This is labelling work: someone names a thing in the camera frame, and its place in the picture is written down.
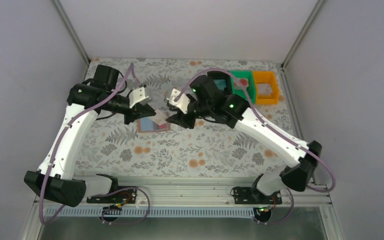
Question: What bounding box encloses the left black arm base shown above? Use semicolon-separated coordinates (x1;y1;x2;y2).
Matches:
86;174;138;222

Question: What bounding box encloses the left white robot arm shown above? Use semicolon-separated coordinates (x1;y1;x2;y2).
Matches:
24;64;156;207

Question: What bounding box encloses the orange leather card holder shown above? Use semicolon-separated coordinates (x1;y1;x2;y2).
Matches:
136;117;171;133

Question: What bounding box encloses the white red card in green bin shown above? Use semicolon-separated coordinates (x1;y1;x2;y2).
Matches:
231;77;250;91

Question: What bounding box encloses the teal credit card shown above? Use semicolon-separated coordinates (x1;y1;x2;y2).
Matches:
213;79;229;93

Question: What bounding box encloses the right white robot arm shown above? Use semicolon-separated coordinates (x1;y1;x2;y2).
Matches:
167;75;321;196

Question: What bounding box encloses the green plastic bin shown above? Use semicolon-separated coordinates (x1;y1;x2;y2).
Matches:
230;70;257;104

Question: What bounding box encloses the floral table mat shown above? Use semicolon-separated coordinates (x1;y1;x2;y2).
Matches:
75;57;285;177

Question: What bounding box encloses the black plastic bin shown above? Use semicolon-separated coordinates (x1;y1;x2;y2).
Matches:
207;71;233;95

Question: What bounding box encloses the white card in orange bin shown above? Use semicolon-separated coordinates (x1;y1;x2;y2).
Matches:
256;83;273;96

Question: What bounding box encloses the orange plastic bin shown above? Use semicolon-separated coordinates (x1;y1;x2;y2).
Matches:
252;71;280;105

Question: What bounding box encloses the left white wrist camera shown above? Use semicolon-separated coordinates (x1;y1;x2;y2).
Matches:
127;85;152;109

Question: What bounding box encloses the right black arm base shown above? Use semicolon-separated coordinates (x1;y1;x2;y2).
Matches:
230;173;283;225

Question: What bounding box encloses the aluminium mounting rail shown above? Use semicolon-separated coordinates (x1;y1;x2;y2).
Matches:
32;176;333;208

